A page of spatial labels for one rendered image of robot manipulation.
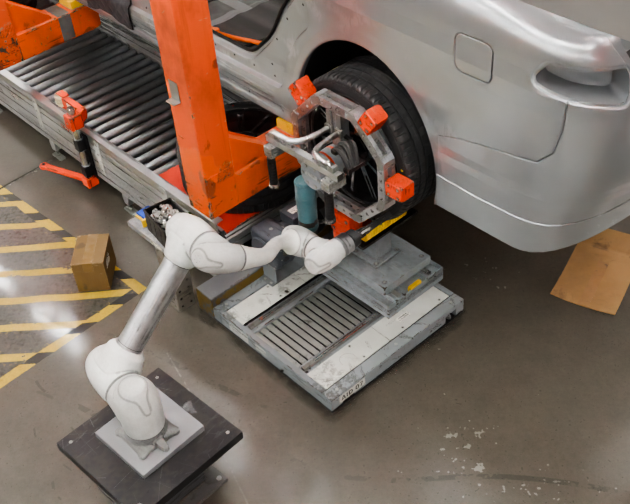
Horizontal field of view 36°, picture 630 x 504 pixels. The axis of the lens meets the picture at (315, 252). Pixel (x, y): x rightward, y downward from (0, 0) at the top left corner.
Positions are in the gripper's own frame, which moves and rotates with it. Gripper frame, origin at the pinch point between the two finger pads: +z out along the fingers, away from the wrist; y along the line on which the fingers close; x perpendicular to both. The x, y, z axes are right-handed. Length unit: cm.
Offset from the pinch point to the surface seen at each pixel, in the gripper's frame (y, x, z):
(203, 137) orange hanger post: -24, 67, -39
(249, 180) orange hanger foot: -47, 44, -19
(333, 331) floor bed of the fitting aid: -49, -33, -23
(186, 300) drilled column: -96, 13, -56
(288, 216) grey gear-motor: -50, 21, -11
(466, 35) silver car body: 86, 41, 10
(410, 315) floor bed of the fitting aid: -34, -45, 7
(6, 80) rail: -212, 174, -34
